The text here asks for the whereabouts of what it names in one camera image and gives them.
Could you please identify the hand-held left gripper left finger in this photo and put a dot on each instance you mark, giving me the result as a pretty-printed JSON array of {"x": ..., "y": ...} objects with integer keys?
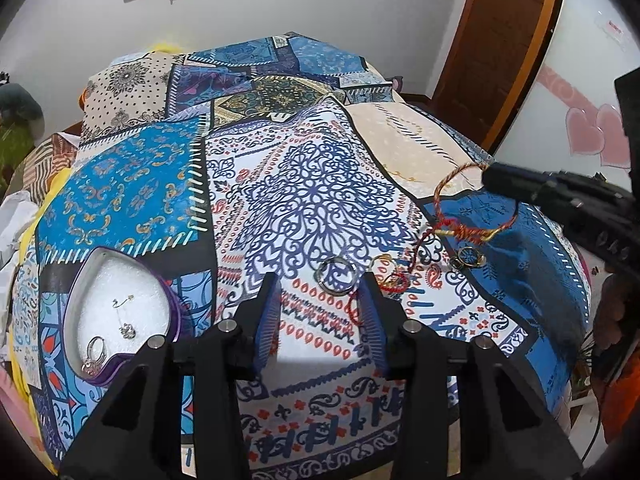
[{"x": 267, "y": 310}]

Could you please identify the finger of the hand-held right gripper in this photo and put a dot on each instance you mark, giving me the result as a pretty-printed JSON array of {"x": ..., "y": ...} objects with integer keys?
[{"x": 515, "y": 182}]

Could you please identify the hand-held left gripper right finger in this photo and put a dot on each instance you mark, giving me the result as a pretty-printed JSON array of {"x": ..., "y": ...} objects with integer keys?
[{"x": 372, "y": 310}]

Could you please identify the heart-shaped purple tin box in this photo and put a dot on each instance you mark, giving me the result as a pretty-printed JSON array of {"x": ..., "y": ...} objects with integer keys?
[{"x": 130, "y": 285}]

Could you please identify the pink heart stickers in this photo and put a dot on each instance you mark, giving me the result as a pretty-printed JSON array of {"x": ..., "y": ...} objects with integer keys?
[{"x": 595, "y": 132}]

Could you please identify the blue patchwork blanket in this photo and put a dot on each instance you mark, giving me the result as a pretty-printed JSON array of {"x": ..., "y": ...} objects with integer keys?
[{"x": 320, "y": 185}]

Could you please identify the white wardrobe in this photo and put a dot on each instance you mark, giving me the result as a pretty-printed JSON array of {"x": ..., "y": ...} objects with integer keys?
[{"x": 575, "y": 60}]

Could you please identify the brown wooden door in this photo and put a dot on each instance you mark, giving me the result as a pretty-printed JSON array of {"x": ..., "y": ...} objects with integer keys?
[{"x": 500, "y": 35}]

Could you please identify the striped orange pillow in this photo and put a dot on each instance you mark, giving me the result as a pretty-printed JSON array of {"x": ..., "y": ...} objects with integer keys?
[{"x": 50, "y": 160}]

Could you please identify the white cloth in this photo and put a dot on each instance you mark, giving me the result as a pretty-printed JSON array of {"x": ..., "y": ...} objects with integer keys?
[{"x": 15, "y": 225}]

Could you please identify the green plush toy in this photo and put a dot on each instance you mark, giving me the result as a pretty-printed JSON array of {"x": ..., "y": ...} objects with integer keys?
[{"x": 12, "y": 125}]

